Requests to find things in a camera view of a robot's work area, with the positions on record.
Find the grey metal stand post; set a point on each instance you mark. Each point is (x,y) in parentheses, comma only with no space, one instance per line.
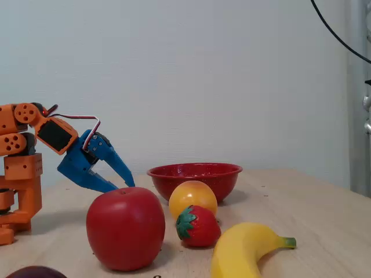
(358,162)

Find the yellow orange toy peach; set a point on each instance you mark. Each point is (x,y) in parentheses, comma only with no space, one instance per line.
(191,195)

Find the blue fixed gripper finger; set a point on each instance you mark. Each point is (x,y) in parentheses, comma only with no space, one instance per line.
(103,185)

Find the red toy strawberry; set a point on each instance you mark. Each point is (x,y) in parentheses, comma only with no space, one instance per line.
(203,228)

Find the dark purple toy plum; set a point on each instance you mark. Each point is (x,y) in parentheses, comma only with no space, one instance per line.
(34,273)

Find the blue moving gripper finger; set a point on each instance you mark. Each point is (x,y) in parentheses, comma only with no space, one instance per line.
(114,160)

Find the red speckled enamel bowl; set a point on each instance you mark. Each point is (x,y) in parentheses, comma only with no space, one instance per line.
(203,179)

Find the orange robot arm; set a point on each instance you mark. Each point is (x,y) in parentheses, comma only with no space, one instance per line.
(20,171)

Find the yellow toy banana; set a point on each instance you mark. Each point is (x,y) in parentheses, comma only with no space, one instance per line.
(240,249)

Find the silver metal knob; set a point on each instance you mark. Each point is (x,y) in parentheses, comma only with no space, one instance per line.
(368,127)
(368,102)

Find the small black clamp part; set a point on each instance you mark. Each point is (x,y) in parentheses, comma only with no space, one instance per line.
(368,82)

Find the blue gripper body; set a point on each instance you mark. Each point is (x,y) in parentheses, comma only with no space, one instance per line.
(76,163)

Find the red toy apple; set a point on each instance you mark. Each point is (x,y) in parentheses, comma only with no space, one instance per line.
(124,228)

